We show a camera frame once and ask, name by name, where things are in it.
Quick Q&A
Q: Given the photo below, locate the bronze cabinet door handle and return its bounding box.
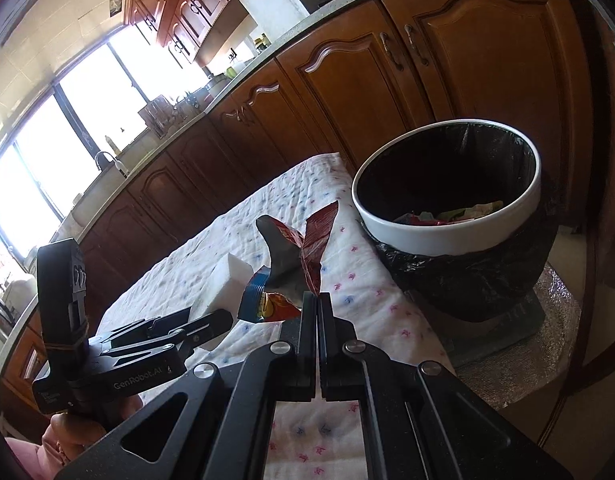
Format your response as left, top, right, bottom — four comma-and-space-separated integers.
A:
405, 24, 431, 67
380, 32, 404, 72

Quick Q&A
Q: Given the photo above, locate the kitchen faucet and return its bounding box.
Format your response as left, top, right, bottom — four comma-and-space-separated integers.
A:
94, 151, 128, 179

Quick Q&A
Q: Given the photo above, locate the white foam block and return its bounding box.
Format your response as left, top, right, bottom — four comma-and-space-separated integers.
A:
195, 252, 256, 351

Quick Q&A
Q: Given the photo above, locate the person's left hand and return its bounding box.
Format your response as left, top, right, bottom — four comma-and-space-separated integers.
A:
42, 392, 141, 466

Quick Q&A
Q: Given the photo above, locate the range hood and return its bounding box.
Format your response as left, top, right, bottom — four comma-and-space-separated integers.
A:
195, 10, 256, 69

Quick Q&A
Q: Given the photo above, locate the white rimmed trash bin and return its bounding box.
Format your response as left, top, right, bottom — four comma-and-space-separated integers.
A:
355, 122, 561, 324

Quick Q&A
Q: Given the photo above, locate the silver foil mat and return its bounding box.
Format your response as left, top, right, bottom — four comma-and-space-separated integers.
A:
452, 255, 583, 407

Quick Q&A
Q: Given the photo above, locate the blue snack wrapper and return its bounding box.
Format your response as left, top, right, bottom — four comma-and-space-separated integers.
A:
238, 267, 303, 324

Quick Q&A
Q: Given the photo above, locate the wooden knife block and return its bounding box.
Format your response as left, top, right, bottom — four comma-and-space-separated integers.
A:
138, 95, 171, 136

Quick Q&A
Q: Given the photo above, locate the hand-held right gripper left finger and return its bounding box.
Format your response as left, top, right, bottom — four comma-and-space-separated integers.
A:
55, 292, 319, 480

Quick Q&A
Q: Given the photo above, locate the kitchen window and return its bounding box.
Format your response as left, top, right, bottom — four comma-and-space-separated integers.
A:
0, 25, 208, 261

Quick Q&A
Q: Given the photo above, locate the grey square stand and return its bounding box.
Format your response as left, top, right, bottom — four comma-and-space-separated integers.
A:
437, 292, 546, 357

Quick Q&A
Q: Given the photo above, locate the crumpled red wrapper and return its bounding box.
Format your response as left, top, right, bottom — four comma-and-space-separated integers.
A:
393, 211, 438, 226

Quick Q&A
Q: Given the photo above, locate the yellow green wrapper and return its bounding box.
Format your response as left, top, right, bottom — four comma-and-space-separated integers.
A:
437, 201, 505, 224

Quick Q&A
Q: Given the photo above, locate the red snack wrapper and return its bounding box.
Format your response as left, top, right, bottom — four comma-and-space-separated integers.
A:
256, 200, 341, 297

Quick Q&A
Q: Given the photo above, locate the white floral tablecloth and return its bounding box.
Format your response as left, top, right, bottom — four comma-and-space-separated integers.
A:
95, 152, 458, 480

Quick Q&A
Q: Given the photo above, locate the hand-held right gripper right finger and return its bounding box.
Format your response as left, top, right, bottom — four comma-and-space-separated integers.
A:
318, 292, 574, 480

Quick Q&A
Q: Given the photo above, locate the white round trash bin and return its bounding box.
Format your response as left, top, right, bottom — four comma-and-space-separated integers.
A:
351, 119, 542, 256

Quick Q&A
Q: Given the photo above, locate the wooden base cabinet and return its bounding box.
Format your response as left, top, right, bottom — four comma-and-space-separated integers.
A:
0, 0, 615, 441

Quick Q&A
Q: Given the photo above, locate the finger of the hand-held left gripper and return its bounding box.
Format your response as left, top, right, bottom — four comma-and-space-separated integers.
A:
95, 309, 234, 361
108, 306, 191, 343

